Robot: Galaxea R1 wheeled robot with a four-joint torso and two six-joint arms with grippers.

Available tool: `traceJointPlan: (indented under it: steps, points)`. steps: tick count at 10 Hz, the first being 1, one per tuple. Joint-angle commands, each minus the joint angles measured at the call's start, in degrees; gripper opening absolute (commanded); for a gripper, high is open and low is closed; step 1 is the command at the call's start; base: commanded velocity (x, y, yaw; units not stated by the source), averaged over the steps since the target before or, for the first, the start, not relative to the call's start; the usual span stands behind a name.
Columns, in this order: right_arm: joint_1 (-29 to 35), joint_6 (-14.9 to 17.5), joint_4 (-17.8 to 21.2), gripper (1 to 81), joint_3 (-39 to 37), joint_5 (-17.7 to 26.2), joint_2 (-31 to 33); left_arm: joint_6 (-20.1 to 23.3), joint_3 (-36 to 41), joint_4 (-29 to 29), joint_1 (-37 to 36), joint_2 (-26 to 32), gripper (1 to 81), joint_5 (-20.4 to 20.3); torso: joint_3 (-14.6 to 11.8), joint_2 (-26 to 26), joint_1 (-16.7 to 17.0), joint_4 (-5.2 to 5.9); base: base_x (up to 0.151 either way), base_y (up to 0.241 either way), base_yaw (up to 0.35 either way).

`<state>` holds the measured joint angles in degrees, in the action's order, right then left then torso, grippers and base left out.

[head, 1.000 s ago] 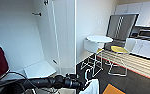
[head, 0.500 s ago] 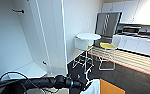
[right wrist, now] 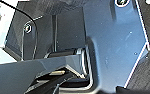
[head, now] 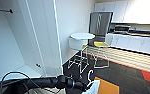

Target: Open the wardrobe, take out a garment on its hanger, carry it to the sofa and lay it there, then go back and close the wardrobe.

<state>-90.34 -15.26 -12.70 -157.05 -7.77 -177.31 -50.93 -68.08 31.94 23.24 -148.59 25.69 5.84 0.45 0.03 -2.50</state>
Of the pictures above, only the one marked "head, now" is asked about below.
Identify white clothes hanger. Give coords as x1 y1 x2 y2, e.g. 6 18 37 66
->
85 69 96 84

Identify white t-shirt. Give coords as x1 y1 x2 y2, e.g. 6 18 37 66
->
87 79 101 94

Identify small black hook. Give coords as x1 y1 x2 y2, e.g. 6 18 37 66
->
35 62 42 69

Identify yellow chair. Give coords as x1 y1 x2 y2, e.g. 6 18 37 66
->
92 40 110 69

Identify white round laundry bin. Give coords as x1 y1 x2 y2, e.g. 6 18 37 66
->
69 32 96 51

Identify white kitchen base cabinets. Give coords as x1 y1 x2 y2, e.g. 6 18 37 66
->
105 31 150 56

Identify stainless steel refrigerator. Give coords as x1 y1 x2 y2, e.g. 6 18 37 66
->
88 11 114 38

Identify black microwave oven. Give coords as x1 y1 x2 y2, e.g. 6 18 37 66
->
114 24 131 33

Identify white metal rack frame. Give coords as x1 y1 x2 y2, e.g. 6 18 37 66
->
66 48 99 76

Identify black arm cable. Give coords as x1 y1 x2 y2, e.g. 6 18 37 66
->
0 70 34 94

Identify white kitchen wall cabinets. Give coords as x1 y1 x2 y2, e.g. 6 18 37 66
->
94 0 150 25

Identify black wall peg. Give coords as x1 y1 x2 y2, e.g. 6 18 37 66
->
0 8 14 14

